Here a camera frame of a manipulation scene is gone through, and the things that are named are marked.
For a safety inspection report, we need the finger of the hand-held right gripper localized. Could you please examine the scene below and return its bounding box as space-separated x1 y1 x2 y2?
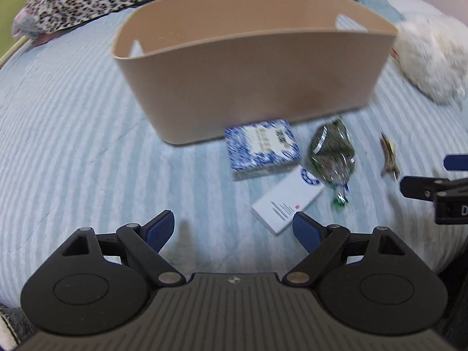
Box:
443 155 468 172
399 176 452 202

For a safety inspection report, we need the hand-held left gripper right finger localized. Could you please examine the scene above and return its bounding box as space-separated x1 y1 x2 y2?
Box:
284 212 409 286

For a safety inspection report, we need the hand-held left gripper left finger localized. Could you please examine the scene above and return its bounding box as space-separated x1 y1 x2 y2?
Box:
60 210 187 288

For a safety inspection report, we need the beige storage basket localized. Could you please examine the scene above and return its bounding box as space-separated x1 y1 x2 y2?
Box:
111 0 399 146

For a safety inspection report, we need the small olive wrapped item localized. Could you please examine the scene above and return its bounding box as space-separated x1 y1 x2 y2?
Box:
378 133 401 181

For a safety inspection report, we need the clear bag of green snacks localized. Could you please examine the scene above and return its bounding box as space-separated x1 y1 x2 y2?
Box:
305 116 357 211

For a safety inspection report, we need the blue white patterned box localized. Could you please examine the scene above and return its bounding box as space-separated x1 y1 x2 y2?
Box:
224 119 302 182

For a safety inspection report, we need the white fluffy plush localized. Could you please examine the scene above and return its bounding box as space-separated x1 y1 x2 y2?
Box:
391 16 468 105

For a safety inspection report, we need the blue striped bed sheet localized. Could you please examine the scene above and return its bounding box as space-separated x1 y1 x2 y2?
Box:
0 0 468 309

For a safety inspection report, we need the light blue cloth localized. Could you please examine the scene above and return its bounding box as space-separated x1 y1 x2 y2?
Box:
357 0 406 25

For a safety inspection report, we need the grey fuzzy rug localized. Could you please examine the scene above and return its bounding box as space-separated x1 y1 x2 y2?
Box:
0 303 34 351

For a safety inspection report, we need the leopard print pillow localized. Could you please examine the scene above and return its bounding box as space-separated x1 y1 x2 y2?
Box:
13 0 399 42

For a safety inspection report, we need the lime green panel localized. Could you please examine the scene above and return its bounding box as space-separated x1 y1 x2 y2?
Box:
0 0 39 67

